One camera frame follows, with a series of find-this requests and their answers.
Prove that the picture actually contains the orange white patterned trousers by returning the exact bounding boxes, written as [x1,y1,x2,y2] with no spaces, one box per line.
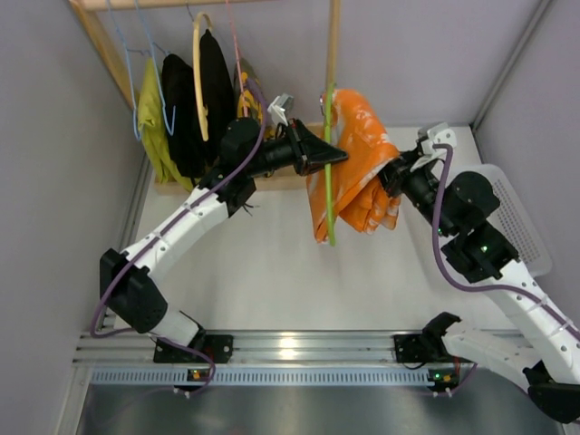
[331,89,401,235]

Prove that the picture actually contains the green plastic hanger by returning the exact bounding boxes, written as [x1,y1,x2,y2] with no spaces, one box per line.
[322,82,336,247]

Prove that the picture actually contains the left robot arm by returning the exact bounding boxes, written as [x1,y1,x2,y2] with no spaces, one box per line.
[100,118,348,352]

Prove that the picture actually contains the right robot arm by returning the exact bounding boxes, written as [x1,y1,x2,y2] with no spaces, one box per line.
[379,151,579,424]

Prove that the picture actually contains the camouflage trousers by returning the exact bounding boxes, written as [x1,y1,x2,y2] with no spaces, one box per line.
[233,58,264,124]

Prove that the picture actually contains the black trousers on wooden hanger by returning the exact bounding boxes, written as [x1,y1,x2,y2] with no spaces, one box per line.
[199,29,236,166]

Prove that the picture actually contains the beige wooden hanger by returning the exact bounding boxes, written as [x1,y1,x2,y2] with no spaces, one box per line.
[192,11,212,141]

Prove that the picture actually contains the black trousers on blue hanger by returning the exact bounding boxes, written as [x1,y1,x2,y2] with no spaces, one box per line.
[161,53,207,180]

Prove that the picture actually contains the yellow-green trousers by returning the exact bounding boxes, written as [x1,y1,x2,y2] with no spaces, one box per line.
[137,58,193,191]

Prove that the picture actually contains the white plastic basket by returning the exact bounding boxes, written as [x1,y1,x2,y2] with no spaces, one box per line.
[477,164,553,277]

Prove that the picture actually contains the wooden clothes rack frame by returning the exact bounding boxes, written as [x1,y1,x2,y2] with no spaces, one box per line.
[68,1,341,196]

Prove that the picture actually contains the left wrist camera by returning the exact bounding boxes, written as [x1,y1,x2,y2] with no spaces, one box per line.
[267,92,295,126]

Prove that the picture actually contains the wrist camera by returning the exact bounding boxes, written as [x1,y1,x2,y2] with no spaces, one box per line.
[267,92,295,126]
[411,122,457,171]

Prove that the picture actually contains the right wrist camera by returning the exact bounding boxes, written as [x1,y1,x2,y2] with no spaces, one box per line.
[411,122,457,171]

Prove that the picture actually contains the pink wire hanger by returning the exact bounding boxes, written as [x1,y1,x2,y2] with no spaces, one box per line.
[225,0,248,117]

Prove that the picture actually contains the aluminium mounting rail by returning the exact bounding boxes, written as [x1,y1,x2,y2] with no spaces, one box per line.
[72,329,527,367]

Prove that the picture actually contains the blue wire hanger left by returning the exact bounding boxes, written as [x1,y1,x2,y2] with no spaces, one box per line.
[105,0,146,141]

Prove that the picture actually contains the blue wire hanger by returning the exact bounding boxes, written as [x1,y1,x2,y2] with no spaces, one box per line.
[105,0,146,141]
[134,0,176,137]

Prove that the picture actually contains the slotted cable duct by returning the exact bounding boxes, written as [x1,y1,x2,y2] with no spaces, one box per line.
[91,367,457,387]

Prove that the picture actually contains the blue wire hanger right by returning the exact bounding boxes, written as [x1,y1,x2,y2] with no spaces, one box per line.
[134,0,176,137]

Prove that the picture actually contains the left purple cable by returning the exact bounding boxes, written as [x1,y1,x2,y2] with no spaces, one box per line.
[89,76,268,394]

